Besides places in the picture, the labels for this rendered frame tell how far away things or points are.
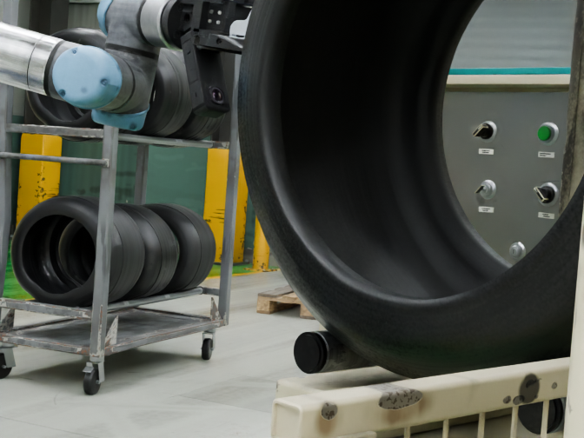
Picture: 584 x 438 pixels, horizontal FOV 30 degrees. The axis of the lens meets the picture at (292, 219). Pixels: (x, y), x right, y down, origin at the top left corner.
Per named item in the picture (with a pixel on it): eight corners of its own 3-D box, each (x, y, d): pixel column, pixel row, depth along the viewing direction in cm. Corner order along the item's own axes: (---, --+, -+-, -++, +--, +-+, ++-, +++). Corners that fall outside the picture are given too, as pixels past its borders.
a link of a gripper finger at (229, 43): (237, 36, 130) (191, 30, 136) (235, 49, 130) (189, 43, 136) (266, 42, 133) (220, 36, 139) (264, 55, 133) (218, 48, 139)
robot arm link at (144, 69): (71, 117, 145) (88, 36, 144) (98, 122, 156) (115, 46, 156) (127, 130, 144) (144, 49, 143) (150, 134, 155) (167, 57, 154)
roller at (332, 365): (481, 347, 141) (484, 312, 140) (511, 354, 137) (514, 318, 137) (289, 369, 116) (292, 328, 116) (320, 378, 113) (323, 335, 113)
